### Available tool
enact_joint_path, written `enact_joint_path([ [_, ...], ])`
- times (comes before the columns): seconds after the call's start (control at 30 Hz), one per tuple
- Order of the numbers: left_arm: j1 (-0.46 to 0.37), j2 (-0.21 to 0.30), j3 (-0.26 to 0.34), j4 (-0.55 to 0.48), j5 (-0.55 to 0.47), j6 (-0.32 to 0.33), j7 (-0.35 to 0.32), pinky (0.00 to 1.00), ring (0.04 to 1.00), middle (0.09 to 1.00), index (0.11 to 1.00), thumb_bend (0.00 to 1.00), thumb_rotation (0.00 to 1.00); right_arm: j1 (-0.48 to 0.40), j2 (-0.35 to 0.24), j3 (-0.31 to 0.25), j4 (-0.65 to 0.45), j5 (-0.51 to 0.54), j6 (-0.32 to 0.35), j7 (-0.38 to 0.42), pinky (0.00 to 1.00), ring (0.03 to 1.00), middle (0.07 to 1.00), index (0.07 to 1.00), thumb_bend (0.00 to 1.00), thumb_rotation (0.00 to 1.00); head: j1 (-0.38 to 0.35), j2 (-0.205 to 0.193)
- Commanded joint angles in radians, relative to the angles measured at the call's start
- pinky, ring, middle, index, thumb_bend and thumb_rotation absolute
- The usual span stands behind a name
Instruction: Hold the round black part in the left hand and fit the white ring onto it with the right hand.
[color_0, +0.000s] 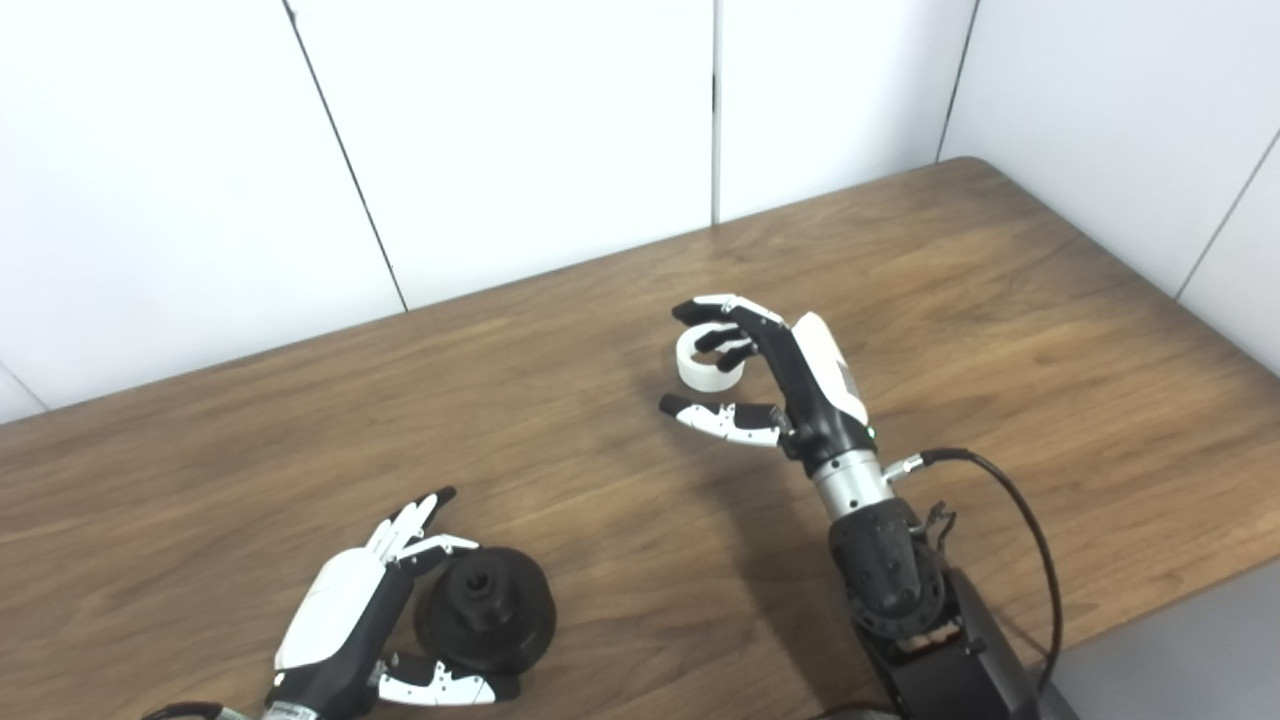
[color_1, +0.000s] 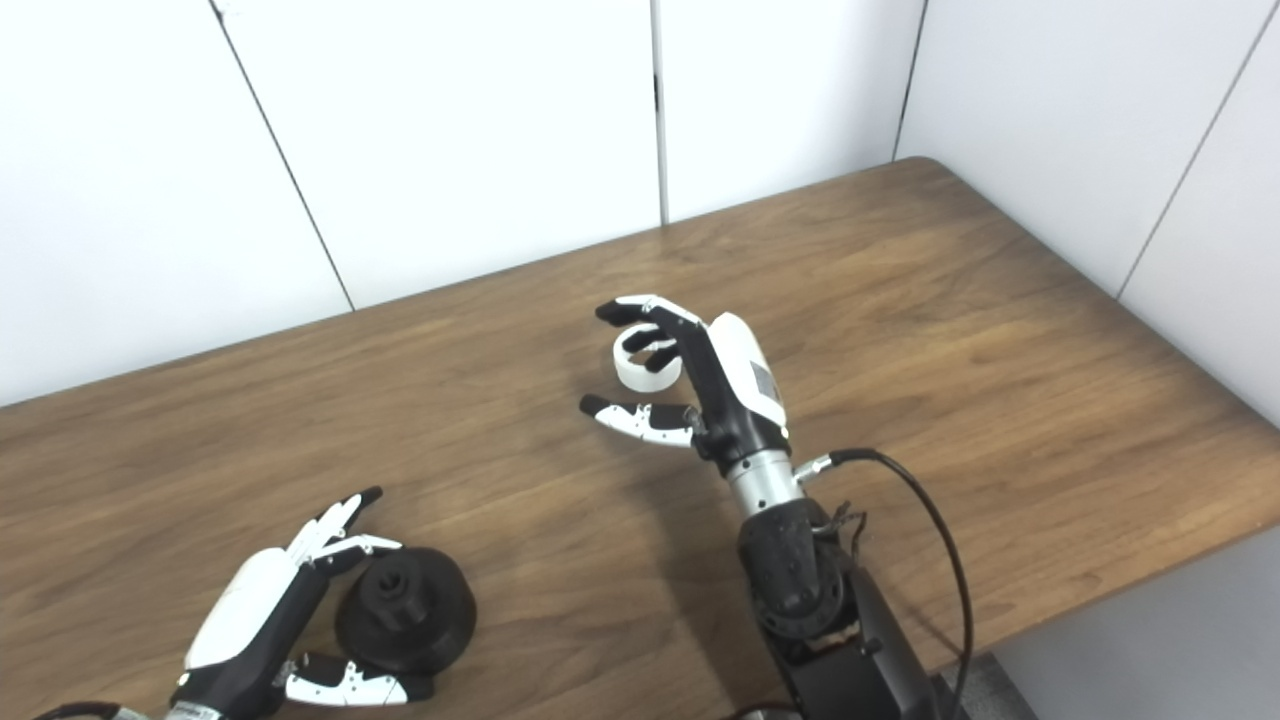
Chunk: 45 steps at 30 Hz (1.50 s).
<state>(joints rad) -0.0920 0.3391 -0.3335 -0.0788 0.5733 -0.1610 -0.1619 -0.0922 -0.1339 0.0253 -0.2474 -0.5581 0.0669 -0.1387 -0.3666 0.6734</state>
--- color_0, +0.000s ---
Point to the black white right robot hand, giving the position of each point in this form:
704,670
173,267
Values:
815,395

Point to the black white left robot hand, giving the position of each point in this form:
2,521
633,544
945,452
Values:
335,610

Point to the round black stepped part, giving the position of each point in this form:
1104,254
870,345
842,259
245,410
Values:
500,620

